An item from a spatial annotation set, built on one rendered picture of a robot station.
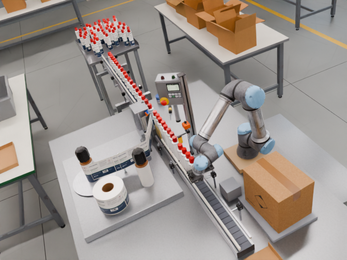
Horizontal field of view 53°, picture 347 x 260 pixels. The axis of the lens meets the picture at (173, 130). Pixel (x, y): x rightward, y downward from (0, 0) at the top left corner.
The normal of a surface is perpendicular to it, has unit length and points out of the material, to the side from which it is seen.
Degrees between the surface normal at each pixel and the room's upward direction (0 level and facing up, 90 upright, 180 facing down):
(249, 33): 90
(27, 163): 0
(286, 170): 0
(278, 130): 0
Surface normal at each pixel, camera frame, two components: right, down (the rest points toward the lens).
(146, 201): -0.18, -0.76
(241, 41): 0.45, 0.51
